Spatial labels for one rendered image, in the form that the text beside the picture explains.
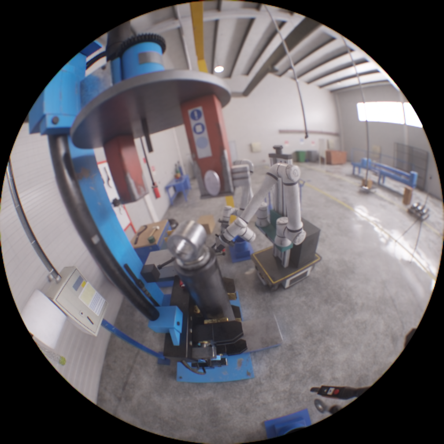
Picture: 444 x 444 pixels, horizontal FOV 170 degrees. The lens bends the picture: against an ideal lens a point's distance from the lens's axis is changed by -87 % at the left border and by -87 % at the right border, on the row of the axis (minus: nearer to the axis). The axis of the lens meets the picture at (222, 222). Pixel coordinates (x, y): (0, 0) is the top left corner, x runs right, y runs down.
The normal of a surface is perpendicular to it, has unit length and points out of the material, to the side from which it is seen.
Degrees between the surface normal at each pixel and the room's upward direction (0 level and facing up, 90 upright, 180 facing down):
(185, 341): 0
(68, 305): 90
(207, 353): 0
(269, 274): 0
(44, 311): 64
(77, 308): 90
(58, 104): 90
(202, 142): 90
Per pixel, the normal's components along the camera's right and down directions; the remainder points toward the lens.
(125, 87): 0.28, 0.42
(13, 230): 0.98, -0.20
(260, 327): -0.18, -0.86
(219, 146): -0.16, 0.50
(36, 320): 0.71, -0.65
